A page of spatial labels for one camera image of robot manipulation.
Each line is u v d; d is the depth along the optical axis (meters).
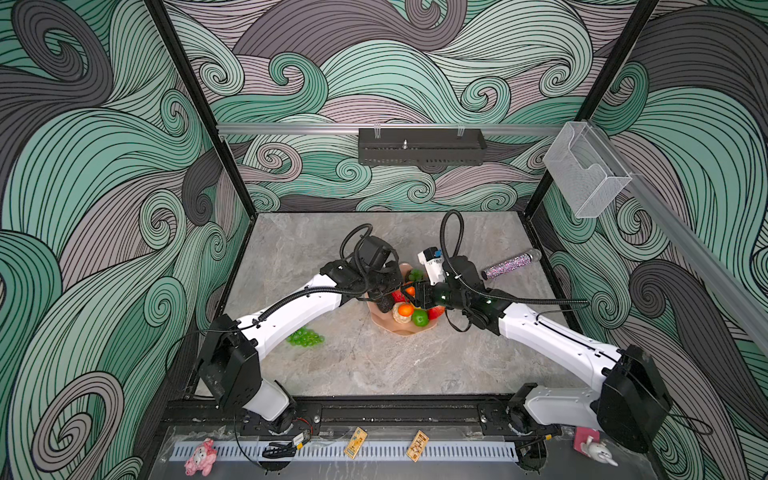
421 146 0.96
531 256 1.03
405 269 0.97
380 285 0.68
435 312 0.86
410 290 0.74
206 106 0.88
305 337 0.85
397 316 0.86
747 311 0.50
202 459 0.65
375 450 0.70
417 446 0.68
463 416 0.75
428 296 0.70
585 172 0.78
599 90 0.84
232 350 0.41
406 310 0.77
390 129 0.93
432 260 0.70
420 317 0.83
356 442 0.69
